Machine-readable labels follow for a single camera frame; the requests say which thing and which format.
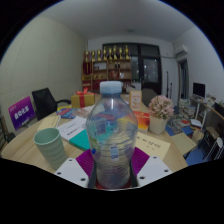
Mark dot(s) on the purple sign board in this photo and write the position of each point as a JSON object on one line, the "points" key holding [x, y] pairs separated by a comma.
{"points": [[21, 112]]}

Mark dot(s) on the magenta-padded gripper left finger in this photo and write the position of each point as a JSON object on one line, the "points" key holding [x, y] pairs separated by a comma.
{"points": [[70, 170]]}

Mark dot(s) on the pale yellow notebook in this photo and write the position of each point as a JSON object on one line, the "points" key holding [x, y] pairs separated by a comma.
{"points": [[48, 123]]}

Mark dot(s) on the black tripod stand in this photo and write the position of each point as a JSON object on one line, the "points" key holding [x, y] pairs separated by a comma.
{"points": [[170, 86]]}

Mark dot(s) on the stack of books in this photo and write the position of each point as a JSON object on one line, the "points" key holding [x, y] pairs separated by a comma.
{"points": [[185, 111]]}

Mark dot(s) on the white wall air conditioner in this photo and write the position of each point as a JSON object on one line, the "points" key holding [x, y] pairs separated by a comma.
{"points": [[181, 50]]}

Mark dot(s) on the black office chair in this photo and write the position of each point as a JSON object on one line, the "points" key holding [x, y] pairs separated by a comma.
{"points": [[45, 101]]}

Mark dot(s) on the wooden shelf unit with trophies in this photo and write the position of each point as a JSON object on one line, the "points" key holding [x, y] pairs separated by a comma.
{"points": [[106, 71]]}

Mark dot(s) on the small upright orange box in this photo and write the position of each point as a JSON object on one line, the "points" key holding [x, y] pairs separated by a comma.
{"points": [[135, 100]]}

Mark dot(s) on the light wooden stool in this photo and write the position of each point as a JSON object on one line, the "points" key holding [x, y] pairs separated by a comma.
{"points": [[182, 142]]}

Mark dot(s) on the black computer monitor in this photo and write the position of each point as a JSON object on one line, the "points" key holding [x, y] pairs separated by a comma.
{"points": [[199, 90]]}

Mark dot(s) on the pink flowers in white pot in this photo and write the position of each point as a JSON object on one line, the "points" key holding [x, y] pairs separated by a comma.
{"points": [[160, 111]]}

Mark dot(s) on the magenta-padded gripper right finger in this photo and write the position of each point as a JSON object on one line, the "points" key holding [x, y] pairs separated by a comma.
{"points": [[155, 170]]}

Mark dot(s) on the dark glass door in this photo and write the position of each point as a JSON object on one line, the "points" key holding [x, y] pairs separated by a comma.
{"points": [[150, 70]]}

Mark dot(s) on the white round stool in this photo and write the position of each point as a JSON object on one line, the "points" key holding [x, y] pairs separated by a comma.
{"points": [[216, 146]]}

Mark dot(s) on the clear plastic water bottle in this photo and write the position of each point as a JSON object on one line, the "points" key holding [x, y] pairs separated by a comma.
{"points": [[111, 136]]}

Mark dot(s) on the white printed document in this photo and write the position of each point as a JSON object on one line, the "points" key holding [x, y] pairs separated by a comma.
{"points": [[71, 128]]}

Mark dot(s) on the teal book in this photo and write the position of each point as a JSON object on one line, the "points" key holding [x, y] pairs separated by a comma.
{"points": [[80, 140]]}

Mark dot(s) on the long wooden wall desk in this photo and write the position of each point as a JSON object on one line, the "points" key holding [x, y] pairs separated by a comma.
{"points": [[213, 113]]}

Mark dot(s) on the orange book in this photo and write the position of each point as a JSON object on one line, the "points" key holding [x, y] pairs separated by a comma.
{"points": [[143, 121]]}

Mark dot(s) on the blue and red book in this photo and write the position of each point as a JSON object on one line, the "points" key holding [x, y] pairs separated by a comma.
{"points": [[67, 113]]}

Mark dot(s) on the yellow paper envelope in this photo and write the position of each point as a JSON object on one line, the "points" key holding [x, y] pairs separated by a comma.
{"points": [[153, 145]]}

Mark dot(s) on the pale green cup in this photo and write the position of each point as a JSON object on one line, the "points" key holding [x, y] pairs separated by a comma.
{"points": [[51, 148]]}

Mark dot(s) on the yellow gift box red ribbon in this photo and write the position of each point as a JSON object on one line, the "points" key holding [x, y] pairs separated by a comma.
{"points": [[83, 100]]}

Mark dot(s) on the grey chair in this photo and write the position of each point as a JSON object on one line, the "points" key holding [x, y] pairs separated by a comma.
{"points": [[149, 96]]}

